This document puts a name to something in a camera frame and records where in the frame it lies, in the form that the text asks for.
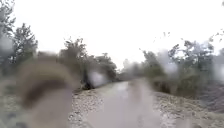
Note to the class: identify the row of trees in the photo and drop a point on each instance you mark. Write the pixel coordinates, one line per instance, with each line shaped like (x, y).
(75, 56)
(190, 63)

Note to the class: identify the gravel verge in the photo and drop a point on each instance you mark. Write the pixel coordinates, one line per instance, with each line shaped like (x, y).
(81, 105)
(186, 111)

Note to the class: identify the grey paved path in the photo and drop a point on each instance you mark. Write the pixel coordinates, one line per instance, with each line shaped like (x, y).
(121, 106)

